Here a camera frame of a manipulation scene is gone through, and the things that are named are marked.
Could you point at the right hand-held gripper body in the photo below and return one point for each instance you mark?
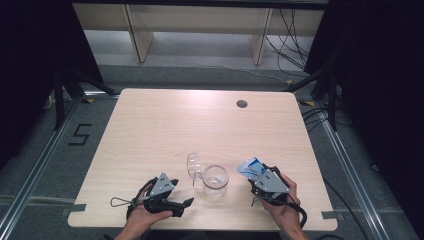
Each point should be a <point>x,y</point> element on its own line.
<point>270,185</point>

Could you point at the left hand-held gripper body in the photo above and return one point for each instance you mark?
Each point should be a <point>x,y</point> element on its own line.
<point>161,186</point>

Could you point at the white and blue pouch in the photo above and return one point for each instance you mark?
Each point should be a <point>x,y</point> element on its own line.
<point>248,168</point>

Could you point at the clear glass jar with lid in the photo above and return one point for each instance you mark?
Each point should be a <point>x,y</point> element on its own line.
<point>216,180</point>

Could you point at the person's right hand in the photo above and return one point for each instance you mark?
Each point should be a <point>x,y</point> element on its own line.
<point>286,213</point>

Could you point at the person's left hand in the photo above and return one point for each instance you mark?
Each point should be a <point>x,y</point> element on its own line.
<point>143,220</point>

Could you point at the grey tape strip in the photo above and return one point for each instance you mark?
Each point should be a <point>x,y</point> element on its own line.
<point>331,215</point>
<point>75,209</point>

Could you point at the yellow and black tape piece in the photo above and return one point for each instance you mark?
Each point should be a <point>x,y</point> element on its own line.
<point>88,100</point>
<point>289,81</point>
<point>307,103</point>

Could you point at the black metal stand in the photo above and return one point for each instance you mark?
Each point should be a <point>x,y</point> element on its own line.
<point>59,100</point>
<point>331,100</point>

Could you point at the black curtain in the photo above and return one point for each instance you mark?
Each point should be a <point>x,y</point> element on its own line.
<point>383,83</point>
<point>33,66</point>

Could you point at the beige wooden shelf unit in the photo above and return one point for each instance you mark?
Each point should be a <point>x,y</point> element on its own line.
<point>200,20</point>

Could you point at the aluminium floor rail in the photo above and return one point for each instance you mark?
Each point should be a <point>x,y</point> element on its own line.
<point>353,180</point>
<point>40,160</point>

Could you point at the black frame beam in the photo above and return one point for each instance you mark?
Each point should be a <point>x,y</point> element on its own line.
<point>200,2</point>

